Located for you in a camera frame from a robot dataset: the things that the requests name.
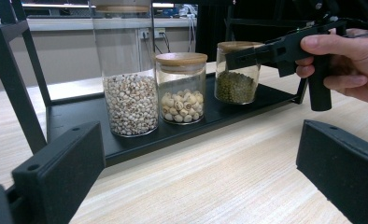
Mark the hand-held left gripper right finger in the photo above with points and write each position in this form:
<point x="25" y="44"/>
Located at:
<point x="344" y="168"/>

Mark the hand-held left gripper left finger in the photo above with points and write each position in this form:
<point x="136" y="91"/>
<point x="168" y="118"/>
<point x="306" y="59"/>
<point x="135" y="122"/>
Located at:
<point x="60" y="168"/>

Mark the short glass jar green beans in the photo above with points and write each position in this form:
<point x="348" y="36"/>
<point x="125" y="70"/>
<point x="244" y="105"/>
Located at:
<point x="235" y="88"/>

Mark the black metal two-tier rack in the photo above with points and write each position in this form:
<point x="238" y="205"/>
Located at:
<point x="76" y="115"/>

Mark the short glass jar lotus seeds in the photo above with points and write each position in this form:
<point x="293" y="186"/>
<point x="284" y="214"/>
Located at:
<point x="181" y="105"/>

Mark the tall glass jar white grains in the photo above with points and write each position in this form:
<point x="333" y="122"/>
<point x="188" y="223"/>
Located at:
<point x="130" y="102"/>

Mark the white wall outlet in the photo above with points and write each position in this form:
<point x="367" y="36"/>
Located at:
<point x="157" y="32"/>

